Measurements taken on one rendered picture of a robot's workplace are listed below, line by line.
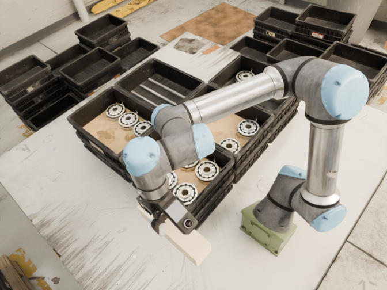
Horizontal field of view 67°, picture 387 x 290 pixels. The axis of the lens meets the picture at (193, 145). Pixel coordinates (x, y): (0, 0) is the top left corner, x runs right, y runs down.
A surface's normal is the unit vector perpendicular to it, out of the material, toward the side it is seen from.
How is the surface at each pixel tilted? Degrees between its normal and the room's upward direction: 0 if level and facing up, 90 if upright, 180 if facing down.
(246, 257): 0
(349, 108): 65
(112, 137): 0
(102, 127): 0
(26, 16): 90
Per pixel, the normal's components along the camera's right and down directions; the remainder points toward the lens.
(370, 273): -0.09, -0.62
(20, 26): 0.73, 0.48
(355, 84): 0.36, 0.36
